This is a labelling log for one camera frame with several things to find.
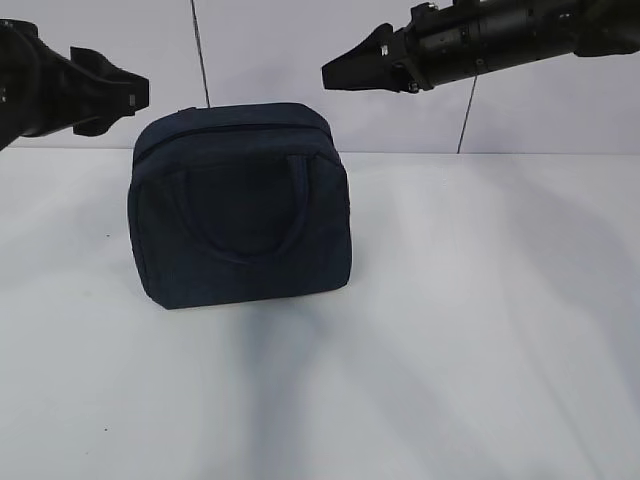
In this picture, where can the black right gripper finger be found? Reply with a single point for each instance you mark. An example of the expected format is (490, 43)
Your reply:
(386, 83)
(370, 58)

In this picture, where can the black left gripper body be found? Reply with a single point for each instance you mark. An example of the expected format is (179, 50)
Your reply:
(42, 92)

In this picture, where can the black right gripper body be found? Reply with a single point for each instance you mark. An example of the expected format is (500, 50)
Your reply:
(439, 47)

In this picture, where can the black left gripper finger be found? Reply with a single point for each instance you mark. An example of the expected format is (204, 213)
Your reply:
(117, 89)
(92, 123)

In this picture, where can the navy blue lunch bag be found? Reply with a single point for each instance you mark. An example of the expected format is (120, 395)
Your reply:
(237, 204)

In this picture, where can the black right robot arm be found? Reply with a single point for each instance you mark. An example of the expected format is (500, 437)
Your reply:
(531, 31)

